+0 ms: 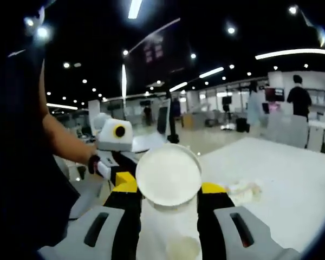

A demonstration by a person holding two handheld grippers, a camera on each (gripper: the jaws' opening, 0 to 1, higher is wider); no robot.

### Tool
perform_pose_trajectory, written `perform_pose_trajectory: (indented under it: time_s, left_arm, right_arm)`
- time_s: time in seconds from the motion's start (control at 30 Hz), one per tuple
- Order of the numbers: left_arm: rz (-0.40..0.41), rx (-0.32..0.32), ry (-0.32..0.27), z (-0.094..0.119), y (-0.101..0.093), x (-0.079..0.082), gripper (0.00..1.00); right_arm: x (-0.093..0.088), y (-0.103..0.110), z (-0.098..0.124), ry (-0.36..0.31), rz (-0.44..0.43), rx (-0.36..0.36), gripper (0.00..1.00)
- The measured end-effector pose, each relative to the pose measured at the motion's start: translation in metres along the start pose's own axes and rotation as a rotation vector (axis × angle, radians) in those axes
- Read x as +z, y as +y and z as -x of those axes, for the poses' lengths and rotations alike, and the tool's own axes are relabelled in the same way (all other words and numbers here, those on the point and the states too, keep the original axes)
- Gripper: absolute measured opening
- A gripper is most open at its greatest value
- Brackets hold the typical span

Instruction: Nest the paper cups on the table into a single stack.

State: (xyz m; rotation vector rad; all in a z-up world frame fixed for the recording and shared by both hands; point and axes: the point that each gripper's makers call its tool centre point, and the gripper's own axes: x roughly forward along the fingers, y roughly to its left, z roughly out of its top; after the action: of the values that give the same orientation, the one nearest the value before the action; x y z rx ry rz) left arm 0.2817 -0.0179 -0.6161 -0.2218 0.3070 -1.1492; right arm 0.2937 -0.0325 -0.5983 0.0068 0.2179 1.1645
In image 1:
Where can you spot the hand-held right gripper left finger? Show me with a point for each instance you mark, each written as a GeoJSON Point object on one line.
{"type": "Point", "coordinates": [97, 233]}

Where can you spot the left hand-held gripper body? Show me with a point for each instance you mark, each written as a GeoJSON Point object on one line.
{"type": "Point", "coordinates": [111, 140]}

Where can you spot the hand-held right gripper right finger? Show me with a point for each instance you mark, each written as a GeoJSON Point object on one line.
{"type": "Point", "coordinates": [233, 235]}

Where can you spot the white paper cup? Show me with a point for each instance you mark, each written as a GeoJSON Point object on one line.
{"type": "Point", "coordinates": [168, 176]}

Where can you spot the white tissue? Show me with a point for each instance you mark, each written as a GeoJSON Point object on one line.
{"type": "Point", "coordinates": [243, 191]}

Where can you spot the black tripod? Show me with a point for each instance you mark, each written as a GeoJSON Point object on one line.
{"type": "Point", "coordinates": [173, 124]}

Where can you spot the cardboard box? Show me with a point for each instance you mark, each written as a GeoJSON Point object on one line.
{"type": "Point", "coordinates": [189, 121]}

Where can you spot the person's dark shirt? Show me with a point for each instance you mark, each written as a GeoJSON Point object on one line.
{"type": "Point", "coordinates": [29, 176]}

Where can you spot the black equipment case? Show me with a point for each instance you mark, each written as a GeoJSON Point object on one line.
{"type": "Point", "coordinates": [242, 125]}

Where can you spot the black speaker on stand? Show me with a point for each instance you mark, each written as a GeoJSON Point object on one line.
{"type": "Point", "coordinates": [227, 100]}

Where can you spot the dark wall screen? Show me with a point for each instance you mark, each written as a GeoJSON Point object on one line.
{"type": "Point", "coordinates": [274, 94]}

